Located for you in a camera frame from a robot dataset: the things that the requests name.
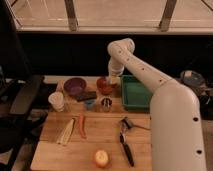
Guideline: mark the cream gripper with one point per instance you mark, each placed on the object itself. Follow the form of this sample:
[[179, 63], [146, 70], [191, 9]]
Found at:
[[111, 80]]

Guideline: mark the red bowl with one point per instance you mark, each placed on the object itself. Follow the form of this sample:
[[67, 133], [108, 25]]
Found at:
[[104, 85]]

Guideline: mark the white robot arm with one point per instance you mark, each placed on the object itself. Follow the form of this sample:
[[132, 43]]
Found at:
[[176, 129]]

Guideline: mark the purple bowl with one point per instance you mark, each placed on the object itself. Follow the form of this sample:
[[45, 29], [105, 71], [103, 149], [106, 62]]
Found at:
[[74, 86]]

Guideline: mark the black rectangular block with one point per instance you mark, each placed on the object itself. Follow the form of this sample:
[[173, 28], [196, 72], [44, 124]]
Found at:
[[86, 96]]

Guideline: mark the green plastic tray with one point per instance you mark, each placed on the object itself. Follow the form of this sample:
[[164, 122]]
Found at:
[[135, 96]]

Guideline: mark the orange carrot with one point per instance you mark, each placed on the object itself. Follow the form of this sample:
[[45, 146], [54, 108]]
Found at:
[[81, 120]]

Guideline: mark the white plastic cup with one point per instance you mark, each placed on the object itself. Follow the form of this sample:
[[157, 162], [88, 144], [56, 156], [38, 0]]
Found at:
[[56, 99]]

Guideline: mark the grey round device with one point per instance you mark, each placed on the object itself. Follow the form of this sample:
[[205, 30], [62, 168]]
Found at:
[[192, 78]]

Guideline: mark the yellow apple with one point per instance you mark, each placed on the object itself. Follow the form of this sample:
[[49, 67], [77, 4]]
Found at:
[[101, 158]]

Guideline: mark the black office chair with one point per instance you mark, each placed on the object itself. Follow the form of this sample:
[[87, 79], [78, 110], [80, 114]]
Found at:
[[16, 127]]

